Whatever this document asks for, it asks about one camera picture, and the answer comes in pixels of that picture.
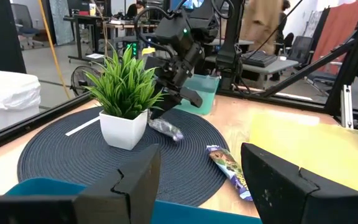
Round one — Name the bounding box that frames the black keyboard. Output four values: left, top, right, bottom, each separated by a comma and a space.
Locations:
241, 50, 279, 68

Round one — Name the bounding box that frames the white trash bin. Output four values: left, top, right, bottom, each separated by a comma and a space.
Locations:
0, 70, 42, 139

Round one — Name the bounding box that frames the black office chair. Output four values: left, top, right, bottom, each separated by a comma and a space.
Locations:
286, 35, 315, 68

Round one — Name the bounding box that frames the grey desk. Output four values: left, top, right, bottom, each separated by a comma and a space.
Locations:
205, 55, 300, 90

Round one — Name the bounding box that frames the blue plastic bin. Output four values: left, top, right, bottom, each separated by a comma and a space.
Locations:
4, 177, 262, 224

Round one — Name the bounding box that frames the white straw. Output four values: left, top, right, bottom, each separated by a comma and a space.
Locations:
65, 115, 101, 137

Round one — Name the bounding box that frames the black background desk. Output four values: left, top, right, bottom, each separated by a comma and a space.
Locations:
63, 14, 155, 65

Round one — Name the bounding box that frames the black floor fan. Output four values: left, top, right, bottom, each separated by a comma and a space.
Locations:
70, 64, 104, 97

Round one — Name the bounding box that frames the yellow translucent plastic bin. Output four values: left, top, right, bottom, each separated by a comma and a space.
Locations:
249, 112, 358, 195

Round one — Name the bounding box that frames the teal translucent plastic bin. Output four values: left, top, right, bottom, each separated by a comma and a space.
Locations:
174, 73, 221, 116

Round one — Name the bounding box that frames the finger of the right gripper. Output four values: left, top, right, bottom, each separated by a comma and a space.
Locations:
178, 86, 203, 109
150, 90, 182, 121

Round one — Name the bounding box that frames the grey patterned partition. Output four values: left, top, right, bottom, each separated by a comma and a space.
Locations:
48, 0, 74, 47

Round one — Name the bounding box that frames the silver aluminium extrusion piece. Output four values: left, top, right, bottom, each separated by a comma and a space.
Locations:
340, 84, 354, 130

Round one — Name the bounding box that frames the computer with green lights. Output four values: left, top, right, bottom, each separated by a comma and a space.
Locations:
122, 40, 141, 60

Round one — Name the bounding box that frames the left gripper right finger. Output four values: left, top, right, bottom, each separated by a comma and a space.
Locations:
241, 142, 358, 224

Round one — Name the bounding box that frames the yellow hose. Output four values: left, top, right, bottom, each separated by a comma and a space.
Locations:
37, 0, 72, 100

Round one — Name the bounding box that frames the person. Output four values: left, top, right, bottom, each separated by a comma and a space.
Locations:
239, 0, 284, 56
273, 0, 291, 82
126, 0, 146, 19

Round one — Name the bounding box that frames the green plant in white pot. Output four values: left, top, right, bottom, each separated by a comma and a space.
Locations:
84, 45, 165, 151

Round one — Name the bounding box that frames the red fabric partition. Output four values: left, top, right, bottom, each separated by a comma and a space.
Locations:
311, 0, 358, 66

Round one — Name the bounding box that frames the grey office chair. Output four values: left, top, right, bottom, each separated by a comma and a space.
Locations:
11, 2, 45, 50

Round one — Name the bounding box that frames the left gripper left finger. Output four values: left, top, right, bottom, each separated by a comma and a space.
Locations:
0, 143, 162, 224

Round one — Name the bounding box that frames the dark round woven placemat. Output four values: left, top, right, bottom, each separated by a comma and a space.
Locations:
17, 105, 229, 208

